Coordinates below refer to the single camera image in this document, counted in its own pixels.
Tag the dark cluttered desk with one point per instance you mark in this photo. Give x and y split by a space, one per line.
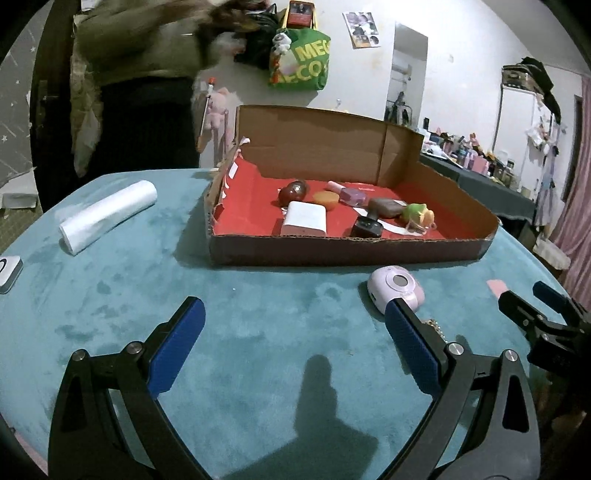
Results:
480 184

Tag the pink paper piece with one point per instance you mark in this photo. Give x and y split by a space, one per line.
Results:
497 287

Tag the brown rounded case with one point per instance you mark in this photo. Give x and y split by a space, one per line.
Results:
388 207

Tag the glitter bottle with red ball cap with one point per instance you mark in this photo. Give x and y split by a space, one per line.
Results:
293 193

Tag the white stick with red tip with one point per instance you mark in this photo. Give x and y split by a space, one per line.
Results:
207 110

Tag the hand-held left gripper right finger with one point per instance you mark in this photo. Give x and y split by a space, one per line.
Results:
413 347

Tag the green and yellow toy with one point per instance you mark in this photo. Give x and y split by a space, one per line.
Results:
415 214

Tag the green shopping bag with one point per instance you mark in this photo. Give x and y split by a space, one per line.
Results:
304 62

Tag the amber round disc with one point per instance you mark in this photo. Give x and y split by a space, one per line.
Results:
325 200

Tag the roll of white plastic bags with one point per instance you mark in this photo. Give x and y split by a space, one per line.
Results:
108 214

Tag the white flat device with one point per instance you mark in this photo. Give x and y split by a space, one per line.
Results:
8 274

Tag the air conditioner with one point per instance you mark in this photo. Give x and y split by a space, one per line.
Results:
401 69

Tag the black star-print bottle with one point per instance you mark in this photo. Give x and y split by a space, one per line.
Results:
366 227

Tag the white power bank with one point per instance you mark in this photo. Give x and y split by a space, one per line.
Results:
304 219

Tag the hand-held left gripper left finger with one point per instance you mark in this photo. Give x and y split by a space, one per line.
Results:
181 341

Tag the lilac nail polish bottle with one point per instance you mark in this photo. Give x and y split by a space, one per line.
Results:
353 196

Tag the pink curtain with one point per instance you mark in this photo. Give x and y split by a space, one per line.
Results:
575 221

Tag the pink plush toy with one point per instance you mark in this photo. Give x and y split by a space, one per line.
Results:
219 108

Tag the wall poster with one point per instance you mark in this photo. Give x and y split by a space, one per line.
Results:
362 28

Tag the lilac round case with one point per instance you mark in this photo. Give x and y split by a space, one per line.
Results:
390 282

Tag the white cabinet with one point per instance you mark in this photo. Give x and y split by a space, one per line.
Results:
526 134

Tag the cardboard box with red lining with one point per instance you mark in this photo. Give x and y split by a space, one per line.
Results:
346 252

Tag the black bag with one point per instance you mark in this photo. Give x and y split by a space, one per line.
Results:
258 44

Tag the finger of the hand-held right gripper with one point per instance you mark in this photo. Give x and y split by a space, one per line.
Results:
551 295
519 307

